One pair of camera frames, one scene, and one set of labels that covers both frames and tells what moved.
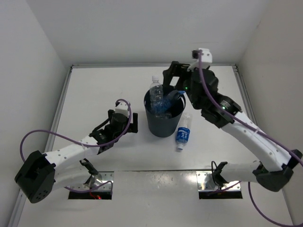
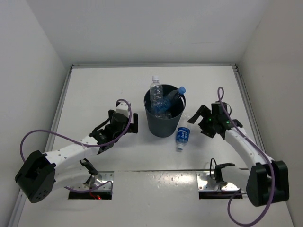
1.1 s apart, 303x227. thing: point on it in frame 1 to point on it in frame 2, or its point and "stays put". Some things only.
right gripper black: x=177 y=70 to x=203 y=111
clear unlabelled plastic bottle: x=156 y=96 stays put
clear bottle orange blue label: x=164 y=116 stays put
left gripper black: x=133 y=126 stays put
